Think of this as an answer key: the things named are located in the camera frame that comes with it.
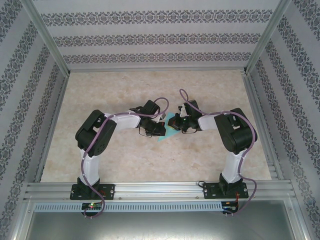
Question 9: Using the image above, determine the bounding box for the teal paper sheet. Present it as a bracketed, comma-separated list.
[157, 112, 180, 143]

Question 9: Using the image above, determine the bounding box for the grey metal sheet panel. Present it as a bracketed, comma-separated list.
[24, 211, 306, 240]

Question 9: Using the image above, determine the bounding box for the aluminium mounting beam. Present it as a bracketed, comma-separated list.
[23, 181, 297, 201]

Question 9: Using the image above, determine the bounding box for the left gripper thin black wire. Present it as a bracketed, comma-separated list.
[138, 127, 153, 138]

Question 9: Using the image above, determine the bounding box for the aluminium rear frame rail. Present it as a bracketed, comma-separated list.
[67, 66, 247, 73]

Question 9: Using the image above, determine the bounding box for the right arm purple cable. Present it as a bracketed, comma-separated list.
[179, 88, 258, 218]

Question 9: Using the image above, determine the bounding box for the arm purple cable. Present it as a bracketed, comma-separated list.
[81, 96, 170, 220]
[179, 88, 258, 218]

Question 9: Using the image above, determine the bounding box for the aluminium side frame rail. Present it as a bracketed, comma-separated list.
[34, 74, 71, 183]
[241, 72, 286, 181]

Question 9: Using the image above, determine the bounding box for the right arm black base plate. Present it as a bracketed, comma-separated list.
[202, 182, 248, 200]

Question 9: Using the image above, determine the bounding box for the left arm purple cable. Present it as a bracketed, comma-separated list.
[81, 96, 170, 220]

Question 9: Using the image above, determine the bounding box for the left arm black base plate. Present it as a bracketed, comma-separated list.
[70, 183, 116, 201]

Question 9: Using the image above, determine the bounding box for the slotted grey cable duct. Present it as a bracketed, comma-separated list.
[33, 201, 223, 213]

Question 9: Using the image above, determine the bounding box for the aluminium frame post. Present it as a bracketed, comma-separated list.
[21, 0, 72, 77]
[243, 0, 295, 75]

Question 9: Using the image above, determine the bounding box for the aluminium lower frame beam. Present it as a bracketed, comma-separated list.
[283, 198, 313, 240]
[6, 196, 35, 240]

